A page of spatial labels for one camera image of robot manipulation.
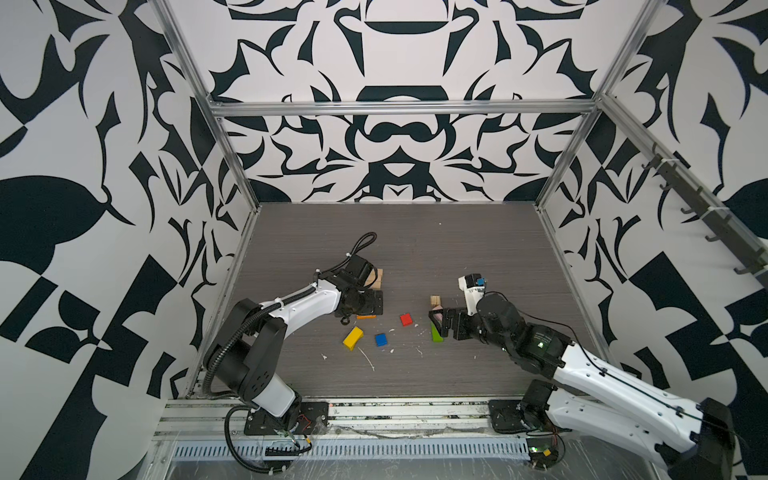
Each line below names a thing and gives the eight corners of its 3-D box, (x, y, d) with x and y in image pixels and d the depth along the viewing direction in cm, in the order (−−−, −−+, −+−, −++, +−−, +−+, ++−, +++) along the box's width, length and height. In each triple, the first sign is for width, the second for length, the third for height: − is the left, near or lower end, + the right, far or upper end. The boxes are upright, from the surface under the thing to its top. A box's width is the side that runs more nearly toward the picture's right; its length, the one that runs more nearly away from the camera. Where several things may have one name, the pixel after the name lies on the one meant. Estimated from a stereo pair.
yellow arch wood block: (341, 343, 87) (341, 340, 86) (356, 327, 91) (355, 324, 89) (351, 351, 86) (350, 348, 84) (365, 334, 89) (365, 331, 88)
